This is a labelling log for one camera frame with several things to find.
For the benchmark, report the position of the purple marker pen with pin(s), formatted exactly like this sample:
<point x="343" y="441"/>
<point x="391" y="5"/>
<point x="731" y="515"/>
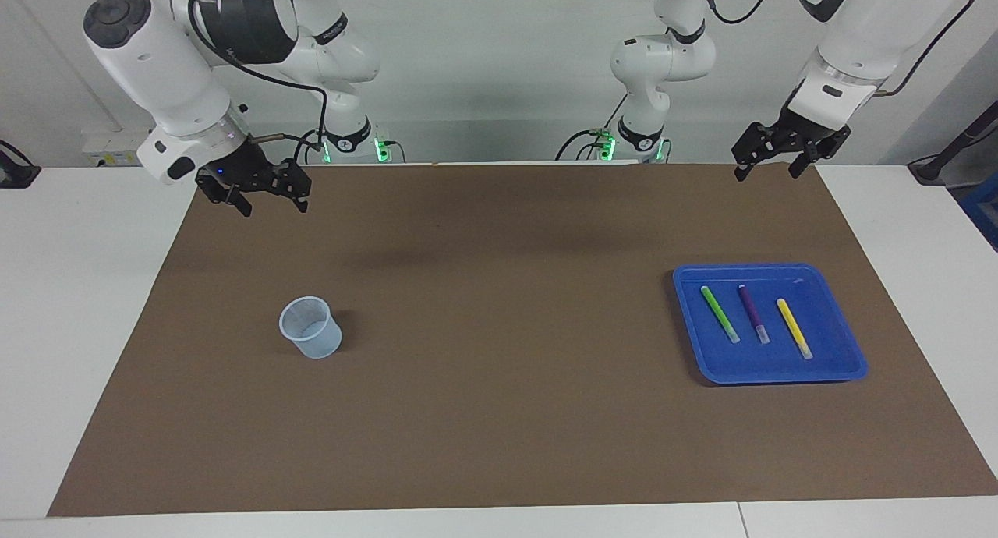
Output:
<point x="752" y="312"/>

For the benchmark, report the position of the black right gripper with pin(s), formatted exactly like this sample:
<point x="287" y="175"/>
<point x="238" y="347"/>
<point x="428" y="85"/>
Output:
<point x="249" y="171"/>

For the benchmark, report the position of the yellow marker pen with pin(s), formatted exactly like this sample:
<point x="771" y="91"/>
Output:
<point x="794" y="327"/>

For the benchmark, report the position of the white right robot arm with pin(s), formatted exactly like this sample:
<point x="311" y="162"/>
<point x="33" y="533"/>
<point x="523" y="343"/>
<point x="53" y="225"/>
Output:
<point x="148" y="54"/>

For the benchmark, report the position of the clear plastic cup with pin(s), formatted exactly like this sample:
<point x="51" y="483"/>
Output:
<point x="312" y="335"/>

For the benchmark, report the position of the blue plastic tray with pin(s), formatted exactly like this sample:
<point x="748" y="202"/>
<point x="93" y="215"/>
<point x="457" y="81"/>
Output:
<point x="768" y="362"/>

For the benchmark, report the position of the black table clamp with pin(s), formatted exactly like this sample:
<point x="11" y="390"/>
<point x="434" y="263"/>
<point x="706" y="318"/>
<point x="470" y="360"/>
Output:
<point x="15" y="171"/>

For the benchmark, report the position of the black stand bracket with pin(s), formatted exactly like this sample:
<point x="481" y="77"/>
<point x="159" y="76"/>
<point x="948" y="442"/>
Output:
<point x="936" y="164"/>

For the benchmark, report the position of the green marker pen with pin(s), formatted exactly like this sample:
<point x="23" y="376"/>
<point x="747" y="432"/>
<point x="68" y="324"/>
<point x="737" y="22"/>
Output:
<point x="719" y="313"/>

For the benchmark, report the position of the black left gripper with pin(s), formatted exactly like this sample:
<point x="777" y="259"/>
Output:
<point x="795" y="136"/>

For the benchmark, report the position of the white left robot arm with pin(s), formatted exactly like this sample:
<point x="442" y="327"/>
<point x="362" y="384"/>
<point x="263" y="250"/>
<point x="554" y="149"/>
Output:
<point x="663" y="54"/>

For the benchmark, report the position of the blue storage box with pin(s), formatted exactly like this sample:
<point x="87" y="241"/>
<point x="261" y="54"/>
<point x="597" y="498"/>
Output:
<point x="984" y="214"/>

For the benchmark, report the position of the brown table mat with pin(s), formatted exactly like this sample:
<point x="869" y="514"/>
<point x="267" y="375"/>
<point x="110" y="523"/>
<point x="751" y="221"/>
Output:
<point x="499" y="413"/>

